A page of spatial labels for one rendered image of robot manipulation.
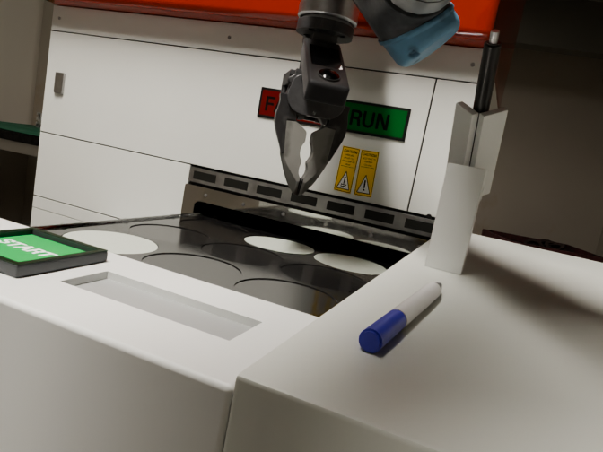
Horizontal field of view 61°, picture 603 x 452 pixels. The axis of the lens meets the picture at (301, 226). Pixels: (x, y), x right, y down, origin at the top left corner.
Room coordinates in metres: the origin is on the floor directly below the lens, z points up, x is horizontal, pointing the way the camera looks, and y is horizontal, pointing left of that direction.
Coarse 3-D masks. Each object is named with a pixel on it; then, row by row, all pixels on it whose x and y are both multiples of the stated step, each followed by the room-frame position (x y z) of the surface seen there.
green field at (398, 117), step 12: (360, 108) 0.79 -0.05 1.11; (372, 108) 0.79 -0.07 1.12; (384, 108) 0.78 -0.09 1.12; (348, 120) 0.80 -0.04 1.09; (360, 120) 0.79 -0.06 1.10; (372, 120) 0.79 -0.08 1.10; (384, 120) 0.78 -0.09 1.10; (396, 120) 0.77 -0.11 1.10; (372, 132) 0.79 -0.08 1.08; (384, 132) 0.78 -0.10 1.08; (396, 132) 0.77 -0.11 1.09
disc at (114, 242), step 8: (72, 232) 0.56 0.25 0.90; (80, 232) 0.56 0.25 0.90; (88, 232) 0.57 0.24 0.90; (96, 232) 0.58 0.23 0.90; (104, 232) 0.59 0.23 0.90; (112, 232) 0.59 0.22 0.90; (80, 240) 0.53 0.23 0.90; (88, 240) 0.54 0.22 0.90; (96, 240) 0.54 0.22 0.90; (104, 240) 0.55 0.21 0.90; (112, 240) 0.56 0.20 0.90; (120, 240) 0.56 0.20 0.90; (128, 240) 0.57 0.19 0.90; (136, 240) 0.58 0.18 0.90; (144, 240) 0.58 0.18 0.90; (104, 248) 0.52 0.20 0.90; (112, 248) 0.52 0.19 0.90; (120, 248) 0.53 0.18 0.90; (128, 248) 0.53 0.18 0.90; (136, 248) 0.54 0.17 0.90; (144, 248) 0.55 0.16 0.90; (152, 248) 0.55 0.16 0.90
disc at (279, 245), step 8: (248, 240) 0.69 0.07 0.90; (256, 240) 0.71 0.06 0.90; (264, 240) 0.72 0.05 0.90; (272, 240) 0.73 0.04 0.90; (280, 240) 0.74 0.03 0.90; (288, 240) 0.75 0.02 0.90; (272, 248) 0.67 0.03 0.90; (280, 248) 0.68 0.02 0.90; (288, 248) 0.69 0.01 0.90; (296, 248) 0.70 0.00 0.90; (304, 248) 0.71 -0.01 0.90; (312, 248) 0.72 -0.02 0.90
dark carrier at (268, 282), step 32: (128, 224) 0.65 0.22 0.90; (160, 224) 0.69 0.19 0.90; (192, 224) 0.74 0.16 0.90; (224, 224) 0.79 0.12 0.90; (128, 256) 0.50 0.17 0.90; (160, 256) 0.53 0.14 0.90; (192, 256) 0.55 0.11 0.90; (224, 256) 0.58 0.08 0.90; (256, 256) 0.61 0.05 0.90; (288, 256) 0.64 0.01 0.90; (256, 288) 0.48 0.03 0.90; (288, 288) 0.50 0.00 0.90; (320, 288) 0.52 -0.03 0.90; (352, 288) 0.55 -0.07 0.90
